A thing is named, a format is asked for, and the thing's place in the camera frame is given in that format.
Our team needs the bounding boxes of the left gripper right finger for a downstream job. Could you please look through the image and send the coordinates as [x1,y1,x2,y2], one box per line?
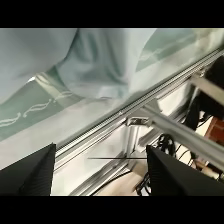
[146,145,224,197]

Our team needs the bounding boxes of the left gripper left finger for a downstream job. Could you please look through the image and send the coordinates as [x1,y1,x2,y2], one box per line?
[0,142,57,197]

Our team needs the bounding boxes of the black cable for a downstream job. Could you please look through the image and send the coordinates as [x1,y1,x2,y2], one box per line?
[134,133,198,197]

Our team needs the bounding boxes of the silver frame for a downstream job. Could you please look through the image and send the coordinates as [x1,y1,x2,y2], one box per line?
[53,48,224,197]

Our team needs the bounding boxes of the pale blue garment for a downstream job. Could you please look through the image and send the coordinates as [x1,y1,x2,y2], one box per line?
[0,27,158,105]

